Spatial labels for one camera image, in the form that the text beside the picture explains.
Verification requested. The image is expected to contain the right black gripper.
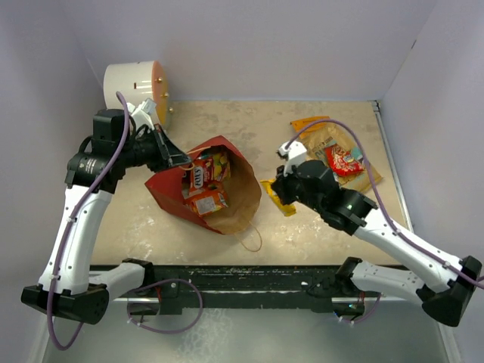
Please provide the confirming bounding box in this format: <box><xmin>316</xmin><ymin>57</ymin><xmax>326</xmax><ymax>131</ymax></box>
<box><xmin>272</xmin><ymin>160</ymin><xmax>324</xmax><ymax>213</ymax></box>

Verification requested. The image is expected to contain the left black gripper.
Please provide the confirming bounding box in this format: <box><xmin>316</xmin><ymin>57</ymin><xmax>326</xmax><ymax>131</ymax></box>
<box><xmin>118</xmin><ymin>123</ymin><xmax>192</xmax><ymax>173</ymax></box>

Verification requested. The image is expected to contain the yellow snack packet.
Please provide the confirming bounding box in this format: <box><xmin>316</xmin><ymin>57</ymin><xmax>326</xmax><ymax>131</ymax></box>
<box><xmin>260</xmin><ymin>179</ymin><xmax>296</xmax><ymax>217</ymax></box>

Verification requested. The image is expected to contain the red snack packet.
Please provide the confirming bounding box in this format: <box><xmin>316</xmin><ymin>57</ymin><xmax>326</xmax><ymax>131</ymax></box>
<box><xmin>324</xmin><ymin>144</ymin><xmax>365</xmax><ymax>177</ymax></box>

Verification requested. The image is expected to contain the red paper bag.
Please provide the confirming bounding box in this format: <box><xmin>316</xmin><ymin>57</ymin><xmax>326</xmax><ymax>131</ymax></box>
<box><xmin>145</xmin><ymin>135</ymin><xmax>262</xmax><ymax>237</ymax></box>

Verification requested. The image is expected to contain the orange chips bag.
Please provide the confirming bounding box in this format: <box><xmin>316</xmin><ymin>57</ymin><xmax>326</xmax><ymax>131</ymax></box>
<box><xmin>290</xmin><ymin>116</ymin><xmax>330</xmax><ymax>139</ymax></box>

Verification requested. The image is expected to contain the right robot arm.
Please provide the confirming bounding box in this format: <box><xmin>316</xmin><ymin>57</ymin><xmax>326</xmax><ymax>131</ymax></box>
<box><xmin>271</xmin><ymin>160</ymin><xmax>482</xmax><ymax>327</ymax></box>

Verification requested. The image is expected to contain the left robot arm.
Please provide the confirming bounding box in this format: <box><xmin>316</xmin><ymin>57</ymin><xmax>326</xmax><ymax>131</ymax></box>
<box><xmin>20</xmin><ymin>104</ymin><xmax>191</xmax><ymax>324</ymax></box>

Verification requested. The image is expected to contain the Fox's candy packet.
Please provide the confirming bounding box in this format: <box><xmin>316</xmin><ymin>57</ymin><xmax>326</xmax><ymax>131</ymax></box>
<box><xmin>182</xmin><ymin>147</ymin><xmax>231</xmax><ymax>200</ymax></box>

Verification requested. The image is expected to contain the orange snack packet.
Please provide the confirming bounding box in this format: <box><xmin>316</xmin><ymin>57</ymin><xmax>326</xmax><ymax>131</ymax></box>
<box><xmin>187</xmin><ymin>189</ymin><xmax>228</xmax><ymax>216</ymax></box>

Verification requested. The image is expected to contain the white cylinder device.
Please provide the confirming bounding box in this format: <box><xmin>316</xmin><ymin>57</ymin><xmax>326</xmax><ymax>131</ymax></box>
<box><xmin>103</xmin><ymin>60</ymin><xmax>173</xmax><ymax>129</ymax></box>

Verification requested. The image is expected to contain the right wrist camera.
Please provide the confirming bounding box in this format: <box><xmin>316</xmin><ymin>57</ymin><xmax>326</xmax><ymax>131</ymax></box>
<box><xmin>277</xmin><ymin>141</ymin><xmax>307</xmax><ymax>176</ymax></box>

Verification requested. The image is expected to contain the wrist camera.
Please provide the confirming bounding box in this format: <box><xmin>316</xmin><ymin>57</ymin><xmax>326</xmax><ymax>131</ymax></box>
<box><xmin>277</xmin><ymin>141</ymin><xmax>307</xmax><ymax>176</ymax></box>
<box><xmin>127</xmin><ymin>98</ymin><xmax>157</xmax><ymax>130</ymax></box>

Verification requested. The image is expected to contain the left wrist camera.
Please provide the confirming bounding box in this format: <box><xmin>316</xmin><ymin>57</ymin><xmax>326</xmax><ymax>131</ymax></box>
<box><xmin>127</xmin><ymin>98</ymin><xmax>157</xmax><ymax>130</ymax></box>

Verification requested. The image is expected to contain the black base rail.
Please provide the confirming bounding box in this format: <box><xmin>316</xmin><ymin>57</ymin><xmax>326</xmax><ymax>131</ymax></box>
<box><xmin>118</xmin><ymin>265</ymin><xmax>361</xmax><ymax>315</ymax></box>

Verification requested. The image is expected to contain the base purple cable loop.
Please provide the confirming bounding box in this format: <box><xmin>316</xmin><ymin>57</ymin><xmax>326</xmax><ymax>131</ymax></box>
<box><xmin>126</xmin><ymin>280</ymin><xmax>203</xmax><ymax>335</ymax></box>

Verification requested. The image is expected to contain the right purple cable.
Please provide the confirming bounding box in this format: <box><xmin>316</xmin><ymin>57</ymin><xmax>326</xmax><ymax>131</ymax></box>
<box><xmin>285</xmin><ymin>119</ymin><xmax>484</xmax><ymax>290</ymax></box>

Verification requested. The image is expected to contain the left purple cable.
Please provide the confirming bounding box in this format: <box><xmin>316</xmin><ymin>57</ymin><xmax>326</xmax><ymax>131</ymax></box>
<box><xmin>47</xmin><ymin>91</ymin><xmax>132</xmax><ymax>351</ymax></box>

